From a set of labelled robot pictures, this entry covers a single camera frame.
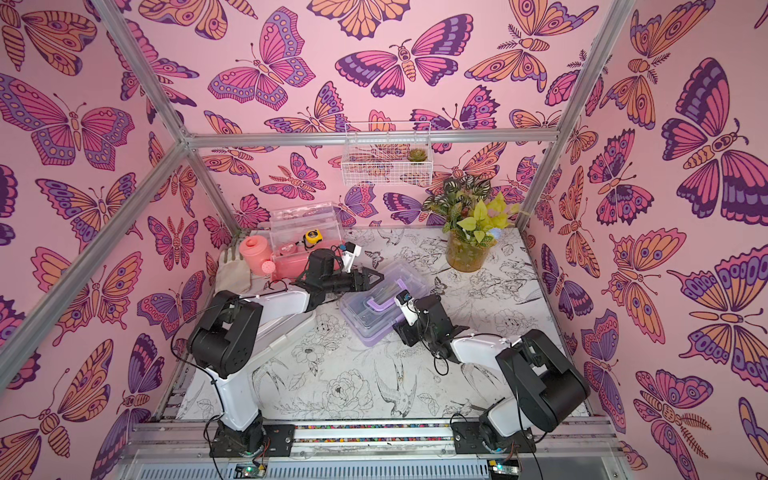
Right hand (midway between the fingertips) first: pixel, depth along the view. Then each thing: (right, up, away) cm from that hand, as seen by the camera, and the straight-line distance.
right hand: (403, 317), depth 91 cm
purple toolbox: (-10, +2, -6) cm, 12 cm away
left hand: (-6, +12, 0) cm, 14 cm away
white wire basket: (-5, +51, +15) cm, 54 cm away
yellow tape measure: (-31, +26, +15) cm, 43 cm away
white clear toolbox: (-27, +6, -26) cm, 38 cm away
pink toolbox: (-40, +29, +23) cm, 54 cm away
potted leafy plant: (+22, +31, 0) cm, 38 cm away
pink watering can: (-48, +19, +8) cm, 52 cm away
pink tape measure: (-39, +21, +12) cm, 46 cm away
